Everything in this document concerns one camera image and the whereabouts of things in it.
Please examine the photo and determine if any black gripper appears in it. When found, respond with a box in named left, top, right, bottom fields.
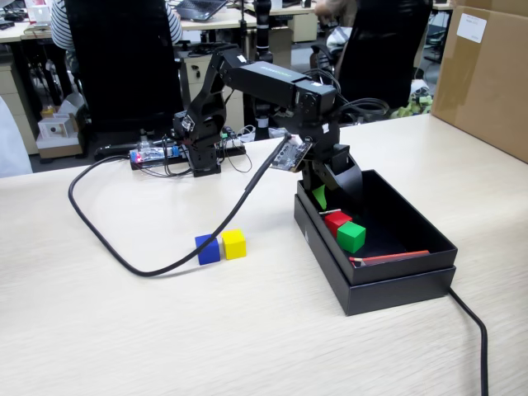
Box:
left=302, top=142, right=365, bottom=211

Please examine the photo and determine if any red cube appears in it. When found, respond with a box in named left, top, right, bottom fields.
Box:
left=323, top=212, right=354, bottom=238

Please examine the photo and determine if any green cube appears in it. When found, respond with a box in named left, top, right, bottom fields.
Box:
left=336, top=221, right=367, bottom=253

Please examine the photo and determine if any yellow cube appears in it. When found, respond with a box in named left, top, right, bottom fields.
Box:
left=221, top=229, right=248, bottom=261

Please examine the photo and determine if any blue cube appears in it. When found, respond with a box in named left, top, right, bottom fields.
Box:
left=195, top=233, right=220, bottom=266

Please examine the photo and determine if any black cardboard box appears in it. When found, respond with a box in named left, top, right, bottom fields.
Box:
left=296, top=168, right=459, bottom=285

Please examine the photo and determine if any black open box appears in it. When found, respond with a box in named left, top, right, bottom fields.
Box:
left=294, top=193, right=457, bottom=318

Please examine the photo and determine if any large brown cardboard box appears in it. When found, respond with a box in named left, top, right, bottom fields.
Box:
left=430, top=0, right=528, bottom=164

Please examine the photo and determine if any pink and white small box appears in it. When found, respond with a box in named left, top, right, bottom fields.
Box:
left=26, top=0, right=53, bottom=24

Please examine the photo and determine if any red pencil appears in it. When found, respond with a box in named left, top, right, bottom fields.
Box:
left=349, top=249, right=431, bottom=267

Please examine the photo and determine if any green and white clutter pile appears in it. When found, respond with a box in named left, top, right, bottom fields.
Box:
left=391, top=80, right=434, bottom=120

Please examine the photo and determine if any black office chair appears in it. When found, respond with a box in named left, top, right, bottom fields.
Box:
left=64, top=0, right=182, bottom=146
left=311, top=0, right=434, bottom=125

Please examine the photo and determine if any black pole with white rings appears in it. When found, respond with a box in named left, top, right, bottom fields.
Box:
left=252, top=0, right=276, bottom=131

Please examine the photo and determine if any seated office worker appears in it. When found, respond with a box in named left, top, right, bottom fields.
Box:
left=314, top=0, right=360, bottom=53

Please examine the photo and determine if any controller board with red LED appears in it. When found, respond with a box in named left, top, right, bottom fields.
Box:
left=129, top=140, right=182, bottom=170

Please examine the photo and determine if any beige office desk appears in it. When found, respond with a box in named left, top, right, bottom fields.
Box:
left=0, top=6, right=321, bottom=45

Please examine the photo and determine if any dark laptop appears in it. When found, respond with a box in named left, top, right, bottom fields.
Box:
left=172, top=0, right=229, bottom=22

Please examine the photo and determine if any small white carton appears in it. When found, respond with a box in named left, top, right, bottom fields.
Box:
left=35, top=115, right=83, bottom=160

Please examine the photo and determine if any person in striped shirt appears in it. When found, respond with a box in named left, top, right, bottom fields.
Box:
left=49, top=0, right=183, bottom=54

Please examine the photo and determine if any white cloth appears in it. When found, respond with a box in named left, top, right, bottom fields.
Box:
left=0, top=92, right=34, bottom=178

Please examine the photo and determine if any bare camera circuit board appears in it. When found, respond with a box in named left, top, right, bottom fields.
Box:
left=270, top=134, right=314, bottom=173

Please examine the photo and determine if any thin black wire loop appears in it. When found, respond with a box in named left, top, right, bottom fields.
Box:
left=218, top=139, right=254, bottom=175

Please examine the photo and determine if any black arm wire bundle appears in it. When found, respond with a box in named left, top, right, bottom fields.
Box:
left=304, top=69, right=391, bottom=125

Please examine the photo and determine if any thick black camera cable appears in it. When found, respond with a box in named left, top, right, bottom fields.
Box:
left=68, top=130, right=295, bottom=276

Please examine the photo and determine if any thick black power cable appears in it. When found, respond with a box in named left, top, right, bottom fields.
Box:
left=448, top=287, right=490, bottom=396

